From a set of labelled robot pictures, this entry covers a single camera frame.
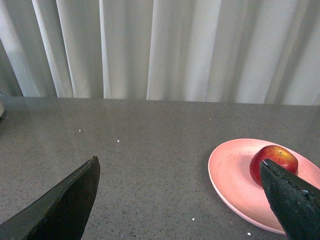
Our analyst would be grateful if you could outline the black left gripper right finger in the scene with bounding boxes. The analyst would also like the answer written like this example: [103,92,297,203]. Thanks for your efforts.
[260,159,320,240]

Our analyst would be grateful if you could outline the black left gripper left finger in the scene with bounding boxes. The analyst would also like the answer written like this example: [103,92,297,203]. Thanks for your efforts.
[0,156,101,240]

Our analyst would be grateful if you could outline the red apple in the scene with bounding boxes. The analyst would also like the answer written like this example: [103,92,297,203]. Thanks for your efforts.
[249,145,299,187]

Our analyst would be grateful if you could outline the pink plate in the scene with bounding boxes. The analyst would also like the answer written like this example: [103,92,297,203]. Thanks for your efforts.
[208,138,320,235]

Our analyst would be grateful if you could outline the white curtain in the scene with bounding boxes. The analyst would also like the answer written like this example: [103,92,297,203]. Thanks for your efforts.
[0,0,320,106]

